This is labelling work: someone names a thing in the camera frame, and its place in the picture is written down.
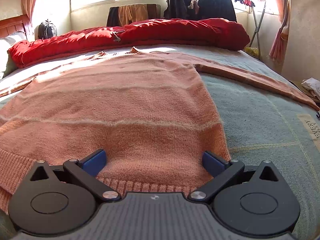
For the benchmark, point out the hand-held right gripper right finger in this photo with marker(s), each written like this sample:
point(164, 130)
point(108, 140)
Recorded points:
point(213, 163)

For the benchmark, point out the small socks on rack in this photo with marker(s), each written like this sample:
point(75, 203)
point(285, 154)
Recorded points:
point(246, 2)

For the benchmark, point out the metal clothes rack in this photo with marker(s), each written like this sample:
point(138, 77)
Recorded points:
point(257, 25)

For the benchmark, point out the wooden headboard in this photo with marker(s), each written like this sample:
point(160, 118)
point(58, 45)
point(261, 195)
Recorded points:
point(12, 25)

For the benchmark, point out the black jacket with round patch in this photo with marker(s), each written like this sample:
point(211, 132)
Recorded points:
point(178, 3)

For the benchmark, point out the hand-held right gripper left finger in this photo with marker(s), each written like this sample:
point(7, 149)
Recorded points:
point(95, 162)

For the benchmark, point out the pile of white clothes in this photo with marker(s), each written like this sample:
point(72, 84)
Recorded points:
point(311, 86)

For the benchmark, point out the plaid pillow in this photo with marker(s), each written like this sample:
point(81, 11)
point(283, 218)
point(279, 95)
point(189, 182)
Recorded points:
point(7, 47)

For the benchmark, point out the orange yellow garment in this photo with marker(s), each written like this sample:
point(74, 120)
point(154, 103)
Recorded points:
point(133, 13)

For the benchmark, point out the hanging black coats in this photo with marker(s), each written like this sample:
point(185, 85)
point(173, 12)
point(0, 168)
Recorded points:
point(217, 6)

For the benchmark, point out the red quilt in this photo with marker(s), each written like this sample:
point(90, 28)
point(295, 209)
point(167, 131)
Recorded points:
point(162, 33)

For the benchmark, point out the bed with plaid sheet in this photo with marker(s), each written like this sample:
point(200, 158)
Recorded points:
point(262, 105)

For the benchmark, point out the dark wooden chair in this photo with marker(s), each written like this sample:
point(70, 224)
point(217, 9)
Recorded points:
point(112, 16)

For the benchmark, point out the yellow plastic bag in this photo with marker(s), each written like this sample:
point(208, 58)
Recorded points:
point(252, 51)

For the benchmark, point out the grey backpack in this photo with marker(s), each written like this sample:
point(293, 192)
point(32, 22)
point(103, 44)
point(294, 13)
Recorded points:
point(46, 30)

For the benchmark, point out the metal quilt clip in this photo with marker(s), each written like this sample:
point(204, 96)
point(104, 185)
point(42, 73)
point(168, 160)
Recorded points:
point(117, 38)

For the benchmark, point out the orange knit sweater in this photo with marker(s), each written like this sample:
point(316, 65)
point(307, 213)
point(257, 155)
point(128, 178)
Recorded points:
point(125, 105)

